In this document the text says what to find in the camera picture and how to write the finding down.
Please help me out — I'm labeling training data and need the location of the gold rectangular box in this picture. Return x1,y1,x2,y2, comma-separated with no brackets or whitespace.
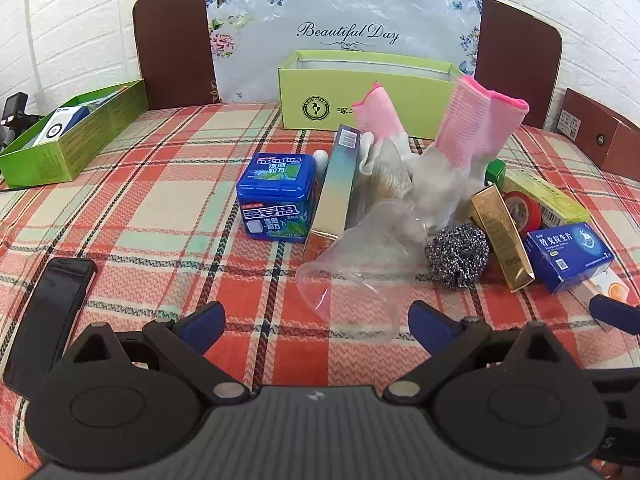
470,184,536,294

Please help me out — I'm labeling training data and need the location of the plaid blanket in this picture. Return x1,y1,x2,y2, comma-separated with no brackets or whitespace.
0,102,640,471

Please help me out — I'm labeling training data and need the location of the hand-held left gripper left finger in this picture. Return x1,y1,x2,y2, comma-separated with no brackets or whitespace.
65,301,251,405

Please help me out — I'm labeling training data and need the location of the white glove with pink cuff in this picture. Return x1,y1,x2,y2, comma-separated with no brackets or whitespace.
357,82,417,202
410,75,530,231

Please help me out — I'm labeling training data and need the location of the blue medicine box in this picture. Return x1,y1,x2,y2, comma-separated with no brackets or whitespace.
525,222,616,295

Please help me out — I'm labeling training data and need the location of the white blue product box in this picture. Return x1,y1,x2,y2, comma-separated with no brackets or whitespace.
20,106,93,149

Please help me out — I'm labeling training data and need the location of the floral printed panel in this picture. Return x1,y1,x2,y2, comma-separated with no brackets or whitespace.
205,0,483,107

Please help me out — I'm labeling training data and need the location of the blue mint tin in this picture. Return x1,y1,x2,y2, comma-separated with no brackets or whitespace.
236,153,321,244

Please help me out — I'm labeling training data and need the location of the long blue gold gradient box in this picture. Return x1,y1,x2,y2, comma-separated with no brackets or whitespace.
306,124,363,256

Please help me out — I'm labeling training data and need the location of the dark green small box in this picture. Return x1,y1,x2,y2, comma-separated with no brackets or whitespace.
484,158,507,186

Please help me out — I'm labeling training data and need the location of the steel wool scourer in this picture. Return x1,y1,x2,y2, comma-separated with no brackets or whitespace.
425,225,491,290

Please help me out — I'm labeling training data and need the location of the white orange small box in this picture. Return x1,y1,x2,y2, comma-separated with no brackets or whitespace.
575,265,636,333

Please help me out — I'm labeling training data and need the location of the red tape roll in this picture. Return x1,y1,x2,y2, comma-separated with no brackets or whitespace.
502,191,544,235

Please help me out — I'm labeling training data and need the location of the brown cardboard box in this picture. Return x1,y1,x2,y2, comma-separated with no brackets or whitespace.
555,87,640,177

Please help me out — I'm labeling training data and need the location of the light green cardboard box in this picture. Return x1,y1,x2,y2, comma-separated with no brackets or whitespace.
278,50,473,142

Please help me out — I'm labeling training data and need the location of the brown wooden headboard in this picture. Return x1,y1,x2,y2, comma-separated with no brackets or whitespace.
132,0,563,131

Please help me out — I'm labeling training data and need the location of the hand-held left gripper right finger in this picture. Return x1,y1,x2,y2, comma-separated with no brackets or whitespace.
385,301,566,405

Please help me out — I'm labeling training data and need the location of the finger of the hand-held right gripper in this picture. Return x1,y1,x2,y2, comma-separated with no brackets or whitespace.
589,294,640,336

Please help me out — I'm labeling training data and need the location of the clear plastic cup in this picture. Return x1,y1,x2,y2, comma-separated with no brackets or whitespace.
295,200,431,346

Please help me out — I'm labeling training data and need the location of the black smartphone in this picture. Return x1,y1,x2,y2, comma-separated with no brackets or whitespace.
2,257,98,401

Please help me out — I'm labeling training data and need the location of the black device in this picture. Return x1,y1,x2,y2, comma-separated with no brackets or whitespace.
0,92,45,155

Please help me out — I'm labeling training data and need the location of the yellow green medicine box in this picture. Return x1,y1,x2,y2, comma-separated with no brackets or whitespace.
502,167,592,229

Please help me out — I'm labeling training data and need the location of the green tray box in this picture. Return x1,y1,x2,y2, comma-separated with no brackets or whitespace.
0,80,149,191

